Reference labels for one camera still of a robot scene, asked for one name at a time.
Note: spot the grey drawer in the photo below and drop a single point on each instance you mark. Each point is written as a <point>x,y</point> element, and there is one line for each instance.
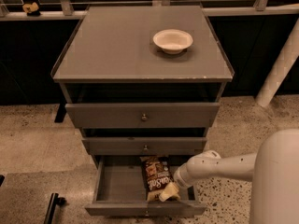
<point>143,115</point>
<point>120,192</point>
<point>144,145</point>

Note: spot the white diagonal pole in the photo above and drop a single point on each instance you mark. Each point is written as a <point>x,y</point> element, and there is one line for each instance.
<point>280,69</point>

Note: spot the grey bottom drawer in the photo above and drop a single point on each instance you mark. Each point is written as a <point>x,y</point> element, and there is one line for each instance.
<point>120,192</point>

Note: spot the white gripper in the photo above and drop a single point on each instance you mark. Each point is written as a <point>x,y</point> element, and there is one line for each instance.
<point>180,178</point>

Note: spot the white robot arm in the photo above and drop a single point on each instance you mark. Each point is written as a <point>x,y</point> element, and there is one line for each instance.
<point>273,171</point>

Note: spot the brown chip bag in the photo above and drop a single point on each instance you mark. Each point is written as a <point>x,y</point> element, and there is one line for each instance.
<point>156,175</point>

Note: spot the white paper bowl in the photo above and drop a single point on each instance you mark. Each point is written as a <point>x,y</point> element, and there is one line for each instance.
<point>172,41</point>

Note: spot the grey top drawer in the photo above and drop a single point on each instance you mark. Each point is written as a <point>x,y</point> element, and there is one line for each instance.
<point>143,115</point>

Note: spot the small yellow black object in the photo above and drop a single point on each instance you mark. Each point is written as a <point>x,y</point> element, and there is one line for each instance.
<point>31,9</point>

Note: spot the grey middle drawer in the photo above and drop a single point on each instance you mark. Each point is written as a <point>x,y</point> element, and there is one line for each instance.
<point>144,145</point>

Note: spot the black bar on floor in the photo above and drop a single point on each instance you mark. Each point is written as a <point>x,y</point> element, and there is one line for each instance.
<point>55,200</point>

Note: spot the grey drawer cabinet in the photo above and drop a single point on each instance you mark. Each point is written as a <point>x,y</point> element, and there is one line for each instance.
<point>111,59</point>

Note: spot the metal window railing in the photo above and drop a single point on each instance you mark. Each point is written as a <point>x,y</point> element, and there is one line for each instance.
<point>46,15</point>

